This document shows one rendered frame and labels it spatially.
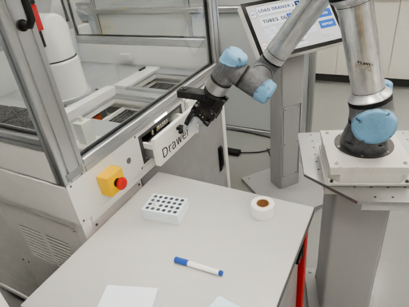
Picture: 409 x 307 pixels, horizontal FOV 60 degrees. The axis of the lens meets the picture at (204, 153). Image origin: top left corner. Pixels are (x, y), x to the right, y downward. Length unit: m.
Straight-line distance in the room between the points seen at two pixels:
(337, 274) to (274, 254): 0.65
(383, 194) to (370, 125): 0.26
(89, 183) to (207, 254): 0.41
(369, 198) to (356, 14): 0.54
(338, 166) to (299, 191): 1.19
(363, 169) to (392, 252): 1.00
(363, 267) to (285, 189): 0.94
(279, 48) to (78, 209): 0.78
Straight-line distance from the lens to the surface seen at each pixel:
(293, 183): 2.41
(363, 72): 1.03
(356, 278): 1.63
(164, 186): 1.26
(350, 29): 1.00
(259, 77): 1.09
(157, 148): 1.22
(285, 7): 1.97
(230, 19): 2.85
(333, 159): 1.22
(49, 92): 0.97
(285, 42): 1.15
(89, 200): 1.13
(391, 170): 1.23
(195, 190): 1.21
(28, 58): 0.93
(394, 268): 2.07
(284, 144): 2.20
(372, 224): 1.43
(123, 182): 1.11
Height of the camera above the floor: 1.49
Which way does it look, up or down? 31 degrees down
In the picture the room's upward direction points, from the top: 7 degrees counter-clockwise
